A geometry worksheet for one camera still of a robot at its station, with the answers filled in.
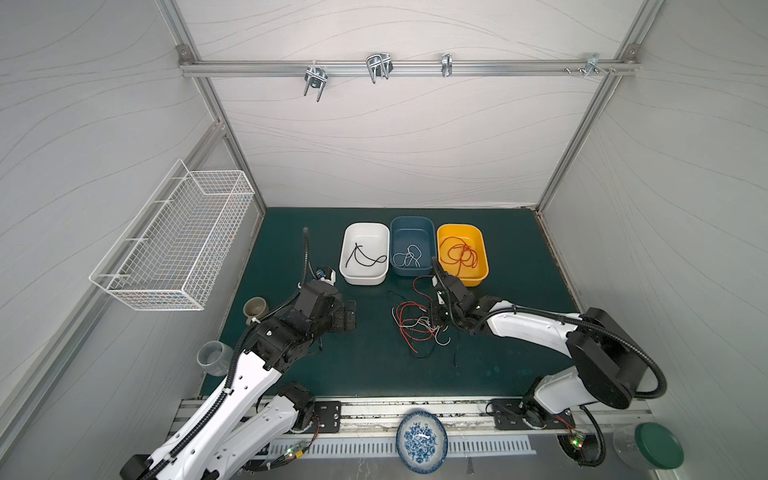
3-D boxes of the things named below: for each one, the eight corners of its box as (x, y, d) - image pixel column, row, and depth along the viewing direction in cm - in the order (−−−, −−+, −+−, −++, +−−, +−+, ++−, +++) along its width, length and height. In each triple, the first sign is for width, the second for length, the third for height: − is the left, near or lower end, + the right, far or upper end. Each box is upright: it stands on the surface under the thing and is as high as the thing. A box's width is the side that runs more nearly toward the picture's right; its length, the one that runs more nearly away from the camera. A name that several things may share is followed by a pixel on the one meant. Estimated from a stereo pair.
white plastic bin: (339, 287, 101) (336, 275, 95) (346, 236, 116) (343, 222, 110) (389, 287, 101) (389, 275, 95) (389, 236, 116) (389, 222, 110)
